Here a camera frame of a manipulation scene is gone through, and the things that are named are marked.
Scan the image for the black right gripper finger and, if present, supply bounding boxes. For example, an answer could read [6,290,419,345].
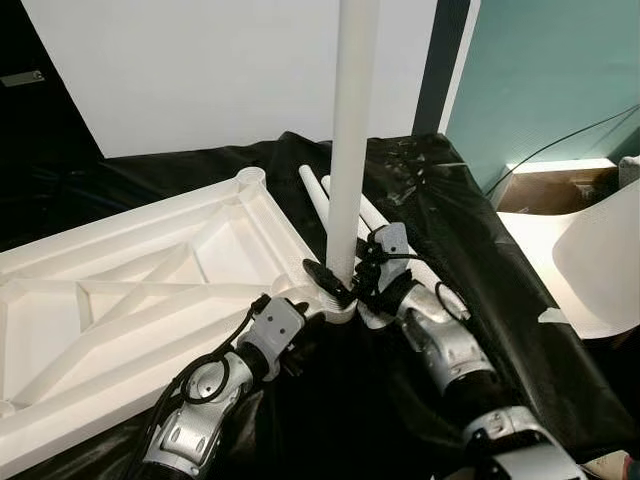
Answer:
[351,237,380,287]
[302,259,354,307]

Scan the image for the white plastic table top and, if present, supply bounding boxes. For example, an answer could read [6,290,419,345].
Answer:
[0,167,361,453]

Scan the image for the person's white gloved hand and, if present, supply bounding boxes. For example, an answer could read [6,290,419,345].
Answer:
[584,451,634,480]

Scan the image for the black plastic sheet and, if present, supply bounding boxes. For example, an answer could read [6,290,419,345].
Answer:
[0,130,640,480]

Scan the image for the brown cardboard box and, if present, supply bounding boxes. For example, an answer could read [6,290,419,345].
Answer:
[493,157,621,214]

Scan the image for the white plastic shell chair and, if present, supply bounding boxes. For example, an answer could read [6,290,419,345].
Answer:
[497,180,640,341]

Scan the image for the large white board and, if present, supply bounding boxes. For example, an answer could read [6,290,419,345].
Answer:
[22,0,441,159]

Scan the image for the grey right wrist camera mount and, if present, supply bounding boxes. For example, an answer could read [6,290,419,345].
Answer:
[372,222,411,291]

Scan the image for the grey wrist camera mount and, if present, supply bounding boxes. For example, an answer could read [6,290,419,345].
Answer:
[372,222,411,291]
[247,297,308,356]

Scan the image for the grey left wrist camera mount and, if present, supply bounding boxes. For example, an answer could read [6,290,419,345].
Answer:
[247,297,308,356]

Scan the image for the thin black wall cable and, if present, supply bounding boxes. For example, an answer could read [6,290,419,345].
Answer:
[483,103,640,196]

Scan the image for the small grey wall plate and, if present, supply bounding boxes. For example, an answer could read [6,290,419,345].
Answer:
[0,70,46,88]

